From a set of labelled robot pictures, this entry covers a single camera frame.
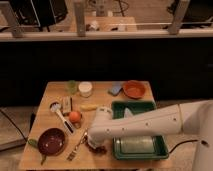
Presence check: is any white handled brush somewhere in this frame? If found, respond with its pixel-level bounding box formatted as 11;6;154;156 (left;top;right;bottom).
50;102;74;134

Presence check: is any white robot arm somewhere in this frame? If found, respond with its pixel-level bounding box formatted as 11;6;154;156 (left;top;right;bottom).
88;100;213;171

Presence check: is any white paper cup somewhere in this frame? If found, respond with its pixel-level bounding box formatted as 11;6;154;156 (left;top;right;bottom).
78;82;93;98

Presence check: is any orange fruit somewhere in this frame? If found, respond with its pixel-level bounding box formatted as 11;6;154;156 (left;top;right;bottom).
69;111;81;123

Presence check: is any orange bowl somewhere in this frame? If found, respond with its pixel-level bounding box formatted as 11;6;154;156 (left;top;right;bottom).
122;80;145;99

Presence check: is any dark red bowl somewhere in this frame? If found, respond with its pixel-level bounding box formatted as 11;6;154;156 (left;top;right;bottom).
38;128;67;156

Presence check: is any green plastic tray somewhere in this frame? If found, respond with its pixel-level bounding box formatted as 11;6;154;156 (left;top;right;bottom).
111;101;169;160

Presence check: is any metal fork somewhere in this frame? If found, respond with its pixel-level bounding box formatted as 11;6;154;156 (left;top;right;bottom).
67;131;87;161

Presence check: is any yellow banana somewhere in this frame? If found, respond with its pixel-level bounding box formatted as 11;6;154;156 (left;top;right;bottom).
80;104;98;111

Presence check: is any green plastic cup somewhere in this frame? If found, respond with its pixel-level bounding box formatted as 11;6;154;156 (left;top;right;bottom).
67;80;77;94

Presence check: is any green leafy vegetable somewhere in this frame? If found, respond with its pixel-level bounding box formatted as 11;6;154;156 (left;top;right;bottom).
27;139;47;165

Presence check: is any blue sponge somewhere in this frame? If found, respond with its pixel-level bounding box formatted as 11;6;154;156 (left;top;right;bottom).
108;82;122;96

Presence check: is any grey folded cloth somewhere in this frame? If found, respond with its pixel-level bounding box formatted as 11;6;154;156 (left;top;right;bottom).
124;108;133;118

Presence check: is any black floor cable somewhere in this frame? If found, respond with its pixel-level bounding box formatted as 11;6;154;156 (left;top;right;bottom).
168;138;201;155

